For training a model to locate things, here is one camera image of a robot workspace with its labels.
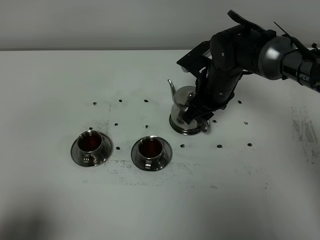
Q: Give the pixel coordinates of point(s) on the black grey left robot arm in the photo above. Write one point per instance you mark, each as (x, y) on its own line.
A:
(282, 58)

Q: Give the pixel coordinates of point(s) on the left stainless steel saucer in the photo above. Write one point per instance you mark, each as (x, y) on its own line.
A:
(103, 157)

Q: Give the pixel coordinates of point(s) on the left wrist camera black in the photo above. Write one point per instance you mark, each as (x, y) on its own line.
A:
(196, 60)

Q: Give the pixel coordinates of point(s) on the right stainless steel teacup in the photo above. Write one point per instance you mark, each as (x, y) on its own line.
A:
(150, 152)

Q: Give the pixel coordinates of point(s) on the left stainless steel teacup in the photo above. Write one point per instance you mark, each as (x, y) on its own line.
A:
(90, 145)

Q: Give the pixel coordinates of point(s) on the stainless steel teapot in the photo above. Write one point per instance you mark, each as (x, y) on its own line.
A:
(181, 101)

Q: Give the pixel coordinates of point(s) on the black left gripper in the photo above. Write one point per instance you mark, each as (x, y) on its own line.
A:
(233, 51)

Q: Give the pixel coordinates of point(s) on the stainless steel teacup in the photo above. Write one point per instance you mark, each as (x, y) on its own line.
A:
(90, 145)
(150, 152)

